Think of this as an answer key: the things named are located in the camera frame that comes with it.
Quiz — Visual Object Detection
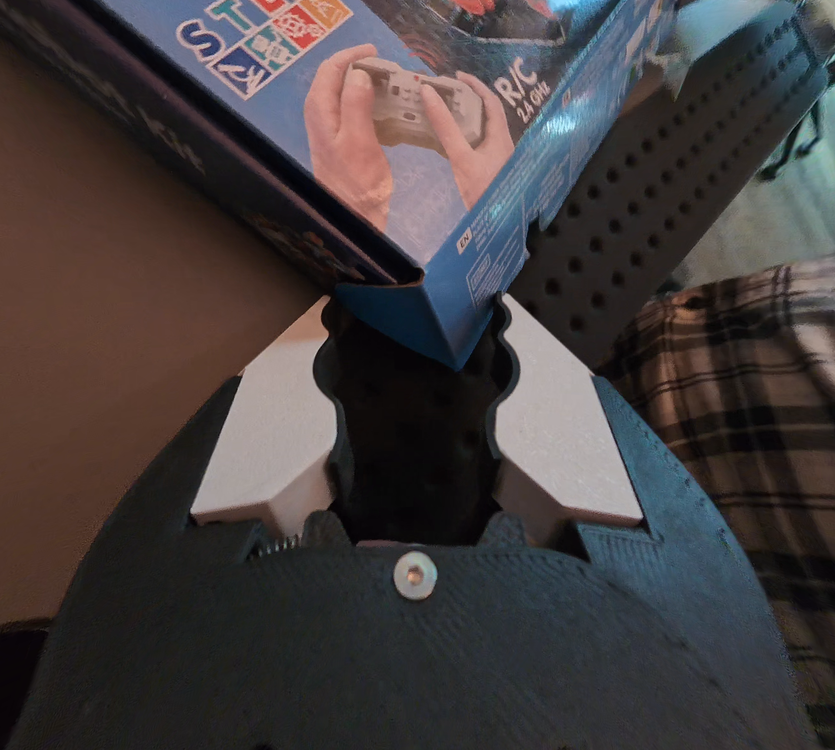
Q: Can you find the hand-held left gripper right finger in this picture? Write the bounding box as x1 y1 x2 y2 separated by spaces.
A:
486 295 647 547

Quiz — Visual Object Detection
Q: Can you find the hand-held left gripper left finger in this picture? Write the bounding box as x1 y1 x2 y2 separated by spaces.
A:
189 296 344 536

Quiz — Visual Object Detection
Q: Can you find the blue cardboard kit box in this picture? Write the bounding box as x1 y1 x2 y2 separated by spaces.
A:
0 0 695 372

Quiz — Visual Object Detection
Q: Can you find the person's plaid shirt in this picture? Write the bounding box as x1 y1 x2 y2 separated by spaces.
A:
597 257 835 750

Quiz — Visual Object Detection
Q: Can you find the black perforated chair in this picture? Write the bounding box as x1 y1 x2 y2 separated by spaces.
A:
326 0 831 545

